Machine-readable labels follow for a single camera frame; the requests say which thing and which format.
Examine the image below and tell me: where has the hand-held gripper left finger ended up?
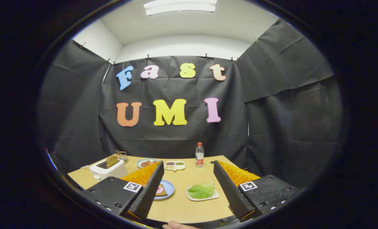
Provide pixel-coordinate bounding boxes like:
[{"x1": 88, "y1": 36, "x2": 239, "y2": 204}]
[{"x1": 82, "y1": 161, "x2": 165, "y2": 220}]

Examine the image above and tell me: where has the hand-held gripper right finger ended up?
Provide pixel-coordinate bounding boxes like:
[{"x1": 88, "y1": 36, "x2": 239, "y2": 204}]
[{"x1": 213, "y1": 160, "x2": 301, "y2": 222}]

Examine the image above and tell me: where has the green lettuce leaf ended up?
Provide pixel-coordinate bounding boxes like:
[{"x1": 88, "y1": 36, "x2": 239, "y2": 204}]
[{"x1": 188, "y1": 182, "x2": 215, "y2": 200}]

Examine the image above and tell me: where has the white square plate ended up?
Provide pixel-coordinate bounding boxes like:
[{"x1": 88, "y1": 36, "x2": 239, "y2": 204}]
[{"x1": 186, "y1": 186, "x2": 219, "y2": 201}]

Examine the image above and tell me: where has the blue plate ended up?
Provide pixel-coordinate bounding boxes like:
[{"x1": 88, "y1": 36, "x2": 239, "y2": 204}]
[{"x1": 154, "y1": 180, "x2": 175, "y2": 200}]

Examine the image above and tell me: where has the pale green plate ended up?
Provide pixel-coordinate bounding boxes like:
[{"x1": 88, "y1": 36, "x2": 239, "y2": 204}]
[{"x1": 137, "y1": 158, "x2": 160, "y2": 169}]

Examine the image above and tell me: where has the white divided spice dish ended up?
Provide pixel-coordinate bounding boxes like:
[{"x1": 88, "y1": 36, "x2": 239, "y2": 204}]
[{"x1": 165, "y1": 161, "x2": 186, "y2": 171}]

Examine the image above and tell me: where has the white toaster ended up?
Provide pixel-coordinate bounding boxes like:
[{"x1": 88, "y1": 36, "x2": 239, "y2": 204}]
[{"x1": 81, "y1": 157, "x2": 128, "y2": 182}]

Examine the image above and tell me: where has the clear red-capped water bottle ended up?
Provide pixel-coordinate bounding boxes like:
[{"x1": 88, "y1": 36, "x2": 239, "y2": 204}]
[{"x1": 195, "y1": 142, "x2": 204, "y2": 168}]

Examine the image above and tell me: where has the black backdrop cloth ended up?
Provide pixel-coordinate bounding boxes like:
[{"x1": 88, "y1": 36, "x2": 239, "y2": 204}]
[{"x1": 38, "y1": 19, "x2": 344, "y2": 188}]

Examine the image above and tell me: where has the ceiling light panel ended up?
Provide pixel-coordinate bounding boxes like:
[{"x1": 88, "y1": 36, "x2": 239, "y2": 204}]
[{"x1": 144, "y1": 0, "x2": 217, "y2": 16}]

